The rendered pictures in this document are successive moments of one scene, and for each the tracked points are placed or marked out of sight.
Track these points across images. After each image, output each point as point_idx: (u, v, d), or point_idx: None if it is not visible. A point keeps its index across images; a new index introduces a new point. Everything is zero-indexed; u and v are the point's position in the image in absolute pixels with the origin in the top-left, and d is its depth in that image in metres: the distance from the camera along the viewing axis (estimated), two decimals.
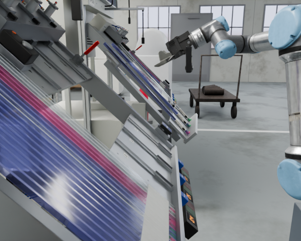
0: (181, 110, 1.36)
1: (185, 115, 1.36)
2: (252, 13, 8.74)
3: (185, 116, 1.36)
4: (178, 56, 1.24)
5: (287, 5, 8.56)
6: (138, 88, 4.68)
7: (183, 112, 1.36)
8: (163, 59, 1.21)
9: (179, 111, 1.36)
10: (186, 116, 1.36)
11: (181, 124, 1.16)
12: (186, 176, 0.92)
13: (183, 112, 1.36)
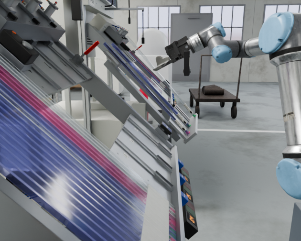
0: (187, 105, 1.35)
1: (190, 111, 1.35)
2: (252, 13, 8.74)
3: (190, 112, 1.36)
4: (177, 60, 1.29)
5: (287, 5, 8.56)
6: (138, 88, 4.68)
7: (188, 107, 1.35)
8: (160, 64, 1.30)
9: (185, 106, 1.35)
10: (191, 112, 1.35)
11: (181, 124, 1.16)
12: (186, 176, 0.92)
13: (188, 107, 1.35)
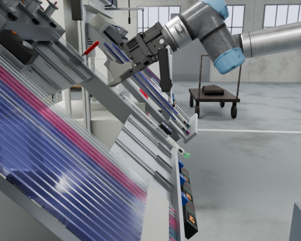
0: (172, 140, 0.79)
1: (178, 148, 0.79)
2: (252, 13, 8.74)
3: (179, 151, 0.79)
4: (147, 65, 0.73)
5: (287, 5, 8.56)
6: (138, 88, 4.68)
7: (175, 143, 0.79)
8: (118, 74, 0.74)
9: (169, 142, 0.79)
10: (181, 150, 0.79)
11: (181, 124, 1.16)
12: (186, 176, 0.92)
13: (175, 143, 0.79)
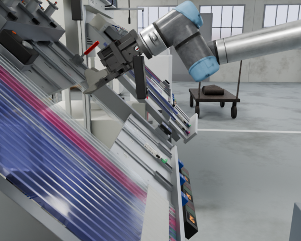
0: (149, 146, 0.79)
1: (156, 154, 0.80)
2: (252, 13, 8.74)
3: (157, 157, 0.80)
4: (122, 72, 0.73)
5: (287, 5, 8.56)
6: None
7: (152, 149, 0.79)
8: (93, 82, 0.74)
9: (146, 148, 0.79)
10: (158, 156, 0.80)
11: (181, 124, 1.16)
12: (186, 176, 0.92)
13: (152, 149, 0.79)
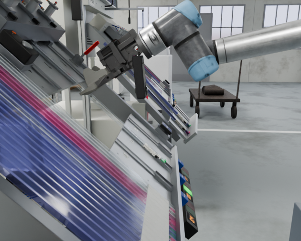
0: (148, 147, 0.79)
1: (155, 155, 0.80)
2: (252, 13, 8.74)
3: (156, 157, 0.80)
4: (122, 72, 0.73)
5: (287, 5, 8.56)
6: None
7: (151, 149, 0.79)
8: (92, 82, 0.72)
9: (145, 148, 0.79)
10: (157, 156, 0.80)
11: (181, 124, 1.16)
12: (186, 176, 0.92)
13: (151, 149, 0.80)
